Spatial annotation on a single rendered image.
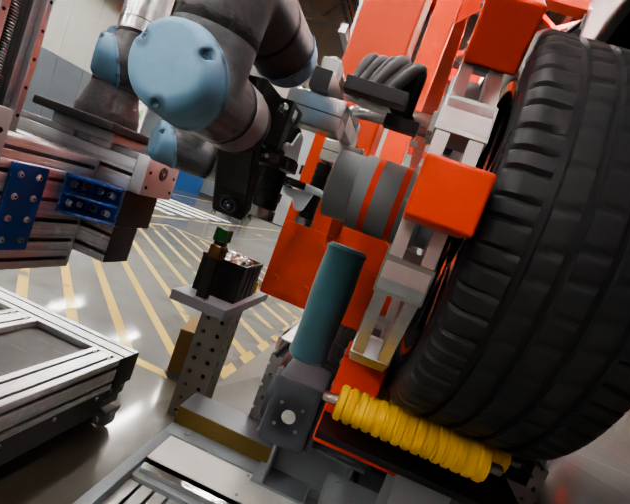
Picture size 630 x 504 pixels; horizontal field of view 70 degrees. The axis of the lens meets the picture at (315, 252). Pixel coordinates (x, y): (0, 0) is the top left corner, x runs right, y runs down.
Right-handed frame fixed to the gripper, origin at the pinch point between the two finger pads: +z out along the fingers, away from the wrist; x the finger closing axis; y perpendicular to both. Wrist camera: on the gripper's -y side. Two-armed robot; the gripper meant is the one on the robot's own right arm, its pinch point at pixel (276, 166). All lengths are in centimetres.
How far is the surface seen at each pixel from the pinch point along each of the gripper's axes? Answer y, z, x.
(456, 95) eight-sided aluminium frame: 15.3, -8.2, -21.3
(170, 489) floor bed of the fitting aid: -76, 29, 7
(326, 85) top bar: 12.7, -4.2, -4.1
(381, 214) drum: -0.9, 10.6, -17.0
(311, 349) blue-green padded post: -31.6, 24.8, -12.8
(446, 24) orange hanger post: 144, 248, -2
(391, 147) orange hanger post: 56, 248, 3
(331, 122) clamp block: 8.4, -2.5, -6.2
